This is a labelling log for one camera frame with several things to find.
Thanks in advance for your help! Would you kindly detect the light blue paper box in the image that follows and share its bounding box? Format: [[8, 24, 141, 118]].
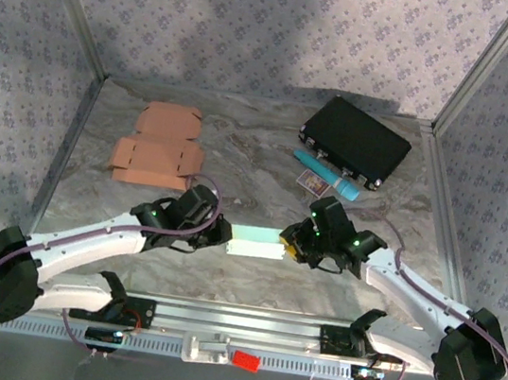
[[223, 222, 289, 264]]

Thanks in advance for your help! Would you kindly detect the orange brown paper box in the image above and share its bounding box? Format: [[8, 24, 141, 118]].
[[105, 95, 213, 196]]

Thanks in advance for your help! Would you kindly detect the small purple card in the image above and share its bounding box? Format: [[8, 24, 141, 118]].
[[295, 167, 332, 198]]

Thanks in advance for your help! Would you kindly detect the teal pen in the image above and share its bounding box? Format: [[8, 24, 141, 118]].
[[287, 147, 366, 202]]

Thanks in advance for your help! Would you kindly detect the black hard case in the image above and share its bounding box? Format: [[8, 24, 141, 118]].
[[292, 91, 418, 197]]

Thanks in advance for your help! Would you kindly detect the red plastic block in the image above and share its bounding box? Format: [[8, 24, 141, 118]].
[[230, 349, 263, 373]]

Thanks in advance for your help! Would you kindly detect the black left controller board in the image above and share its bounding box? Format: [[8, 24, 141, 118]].
[[83, 325, 127, 355]]

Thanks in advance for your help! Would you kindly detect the black controller board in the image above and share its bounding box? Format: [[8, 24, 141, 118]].
[[83, 325, 127, 355], [348, 364, 386, 380]]

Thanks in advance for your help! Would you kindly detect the black right controller board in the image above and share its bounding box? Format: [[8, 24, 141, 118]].
[[348, 364, 386, 380]]

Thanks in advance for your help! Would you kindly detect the aluminium mounting rail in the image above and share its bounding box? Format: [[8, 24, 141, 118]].
[[0, 269, 498, 380]]

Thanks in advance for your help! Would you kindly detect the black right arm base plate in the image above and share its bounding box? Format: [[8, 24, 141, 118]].
[[318, 322, 408, 366]]

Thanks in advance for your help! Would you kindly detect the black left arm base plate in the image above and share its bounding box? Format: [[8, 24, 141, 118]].
[[67, 287, 158, 331]]

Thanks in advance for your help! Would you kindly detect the white plastic bracket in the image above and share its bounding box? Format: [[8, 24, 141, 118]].
[[179, 327, 233, 369]]

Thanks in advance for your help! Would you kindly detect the grey slotted cable duct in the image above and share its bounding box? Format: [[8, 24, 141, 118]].
[[0, 310, 381, 380]]

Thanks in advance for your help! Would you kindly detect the aluminium table side rail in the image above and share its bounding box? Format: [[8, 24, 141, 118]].
[[389, 121, 502, 341], [0, 62, 111, 288]]

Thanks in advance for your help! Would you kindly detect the aluminium frame post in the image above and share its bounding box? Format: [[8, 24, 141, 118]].
[[429, 0, 508, 146]]

